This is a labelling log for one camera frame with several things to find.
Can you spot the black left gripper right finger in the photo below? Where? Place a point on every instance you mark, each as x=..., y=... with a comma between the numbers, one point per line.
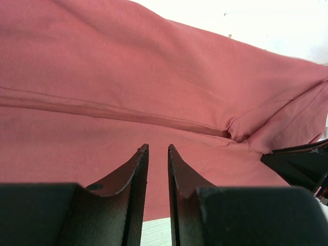
x=204, y=214

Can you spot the pink t shirt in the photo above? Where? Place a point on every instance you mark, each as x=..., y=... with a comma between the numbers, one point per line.
x=85, y=83

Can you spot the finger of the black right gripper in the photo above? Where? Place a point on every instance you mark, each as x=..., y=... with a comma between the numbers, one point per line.
x=304, y=166

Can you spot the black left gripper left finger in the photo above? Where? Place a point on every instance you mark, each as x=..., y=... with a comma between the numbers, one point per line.
x=107, y=212

